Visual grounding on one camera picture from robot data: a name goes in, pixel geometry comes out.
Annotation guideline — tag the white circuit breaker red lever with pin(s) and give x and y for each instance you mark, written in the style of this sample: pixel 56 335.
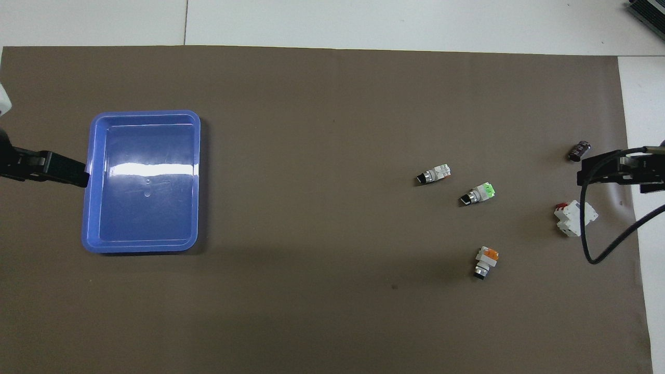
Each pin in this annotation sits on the white circuit breaker red lever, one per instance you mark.
pixel 569 218

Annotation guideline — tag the selector switch with white block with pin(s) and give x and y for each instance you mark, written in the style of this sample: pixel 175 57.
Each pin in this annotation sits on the selector switch with white block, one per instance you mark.
pixel 435 174

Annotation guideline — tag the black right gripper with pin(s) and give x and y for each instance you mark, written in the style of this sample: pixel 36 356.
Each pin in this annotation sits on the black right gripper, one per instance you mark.
pixel 647 171

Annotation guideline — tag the selector switch with green block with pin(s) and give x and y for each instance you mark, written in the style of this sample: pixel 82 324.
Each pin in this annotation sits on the selector switch with green block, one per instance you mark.
pixel 479 194

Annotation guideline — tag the brown table mat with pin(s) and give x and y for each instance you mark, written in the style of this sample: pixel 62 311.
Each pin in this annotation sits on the brown table mat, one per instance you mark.
pixel 322 130

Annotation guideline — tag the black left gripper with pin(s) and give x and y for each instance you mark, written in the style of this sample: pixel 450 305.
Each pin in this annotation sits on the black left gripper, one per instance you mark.
pixel 21 163

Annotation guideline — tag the selector switch with orange block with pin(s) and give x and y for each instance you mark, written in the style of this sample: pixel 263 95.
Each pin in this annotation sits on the selector switch with orange block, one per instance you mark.
pixel 486 261

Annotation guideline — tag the blue plastic tray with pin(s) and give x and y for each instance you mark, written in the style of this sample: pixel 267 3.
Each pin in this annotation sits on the blue plastic tray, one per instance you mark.
pixel 145 208

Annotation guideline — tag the grey finned metal device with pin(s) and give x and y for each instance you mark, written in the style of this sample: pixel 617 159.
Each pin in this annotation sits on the grey finned metal device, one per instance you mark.
pixel 649 14

